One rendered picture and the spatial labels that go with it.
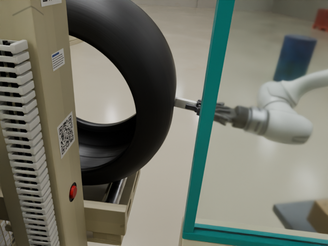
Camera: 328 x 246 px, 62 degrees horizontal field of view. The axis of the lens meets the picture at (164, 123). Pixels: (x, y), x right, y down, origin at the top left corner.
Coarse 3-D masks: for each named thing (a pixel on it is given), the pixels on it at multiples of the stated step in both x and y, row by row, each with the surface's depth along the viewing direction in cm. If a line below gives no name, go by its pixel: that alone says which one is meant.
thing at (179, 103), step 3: (177, 99) 88; (180, 99) 88; (183, 99) 88; (177, 102) 88; (180, 102) 88; (183, 102) 88; (186, 102) 88; (189, 102) 88; (192, 102) 88; (195, 102) 88; (174, 105) 89; (177, 105) 89; (180, 105) 89; (183, 105) 89; (183, 108) 89
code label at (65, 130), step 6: (66, 120) 57; (72, 120) 60; (60, 126) 54; (66, 126) 57; (72, 126) 60; (60, 132) 54; (66, 132) 58; (72, 132) 61; (60, 138) 55; (66, 138) 58; (72, 138) 61; (60, 144) 55; (66, 144) 58; (60, 150) 55; (66, 150) 59
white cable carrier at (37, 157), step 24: (0, 48) 39; (24, 48) 41; (0, 72) 42; (24, 72) 44; (0, 96) 43; (24, 96) 43; (24, 120) 44; (24, 144) 47; (24, 168) 51; (24, 192) 52; (48, 192) 54; (24, 216) 55; (48, 216) 56; (48, 240) 58
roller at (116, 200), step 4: (120, 180) 91; (124, 180) 93; (112, 184) 89; (116, 184) 89; (120, 184) 89; (124, 184) 92; (112, 188) 87; (116, 188) 87; (120, 188) 88; (108, 192) 86; (112, 192) 86; (116, 192) 86; (120, 192) 87; (108, 196) 84; (112, 196) 84; (116, 196) 85; (120, 196) 86; (108, 200) 83; (112, 200) 83; (116, 200) 84
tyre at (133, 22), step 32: (96, 0) 63; (128, 0) 79; (96, 32) 63; (128, 32) 65; (160, 32) 82; (128, 64) 65; (160, 64) 69; (160, 96) 71; (96, 128) 108; (128, 128) 107; (160, 128) 75; (96, 160) 101; (128, 160) 79
